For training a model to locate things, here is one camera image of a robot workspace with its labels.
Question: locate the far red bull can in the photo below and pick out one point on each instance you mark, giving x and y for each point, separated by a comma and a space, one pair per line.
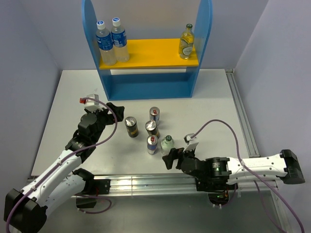
154, 114

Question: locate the left black yellow can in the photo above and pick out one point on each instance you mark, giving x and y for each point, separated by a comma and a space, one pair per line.
131, 126

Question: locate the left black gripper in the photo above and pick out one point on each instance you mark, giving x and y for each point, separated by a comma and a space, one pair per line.
109, 117

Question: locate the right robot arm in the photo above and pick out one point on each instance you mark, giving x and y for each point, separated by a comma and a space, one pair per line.
227, 170

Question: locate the right plastic water bottle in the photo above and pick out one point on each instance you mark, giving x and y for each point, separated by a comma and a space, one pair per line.
120, 40

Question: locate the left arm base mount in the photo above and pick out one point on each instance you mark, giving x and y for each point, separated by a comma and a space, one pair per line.
98, 187

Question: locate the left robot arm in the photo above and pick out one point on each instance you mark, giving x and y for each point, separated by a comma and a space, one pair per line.
28, 209

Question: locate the left plastic water bottle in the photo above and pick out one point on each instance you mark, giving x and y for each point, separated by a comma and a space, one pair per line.
105, 43

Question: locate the black yellow can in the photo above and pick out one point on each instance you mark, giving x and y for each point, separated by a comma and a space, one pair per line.
131, 126
152, 128

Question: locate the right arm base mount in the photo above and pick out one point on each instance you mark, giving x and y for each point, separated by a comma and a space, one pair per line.
219, 194

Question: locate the centre black yellow can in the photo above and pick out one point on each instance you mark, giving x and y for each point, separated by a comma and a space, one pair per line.
152, 128

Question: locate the red bull can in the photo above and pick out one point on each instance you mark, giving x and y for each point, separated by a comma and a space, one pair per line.
152, 142
154, 114

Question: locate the near red bull can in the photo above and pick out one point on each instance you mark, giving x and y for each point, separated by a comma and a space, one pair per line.
152, 142

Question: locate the aluminium side rail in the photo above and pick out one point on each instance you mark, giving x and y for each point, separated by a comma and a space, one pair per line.
243, 119

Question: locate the green-capped glass bottle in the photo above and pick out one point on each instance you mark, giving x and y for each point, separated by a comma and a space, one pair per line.
186, 42
167, 144

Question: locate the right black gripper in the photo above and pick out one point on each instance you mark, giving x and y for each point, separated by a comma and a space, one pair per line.
174, 154

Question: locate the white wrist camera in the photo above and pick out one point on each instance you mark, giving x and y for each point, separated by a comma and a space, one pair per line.
191, 142
91, 105

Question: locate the blue and yellow shelf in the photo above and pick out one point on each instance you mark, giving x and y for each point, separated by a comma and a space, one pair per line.
154, 70

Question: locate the aluminium front rail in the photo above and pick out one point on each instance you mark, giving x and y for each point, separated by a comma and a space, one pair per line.
135, 185

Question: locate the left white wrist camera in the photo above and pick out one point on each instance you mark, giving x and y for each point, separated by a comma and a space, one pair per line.
91, 105

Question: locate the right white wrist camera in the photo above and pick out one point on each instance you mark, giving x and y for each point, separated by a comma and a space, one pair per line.
191, 142

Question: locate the plastic water bottle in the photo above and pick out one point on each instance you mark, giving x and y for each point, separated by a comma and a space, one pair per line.
120, 40
105, 43

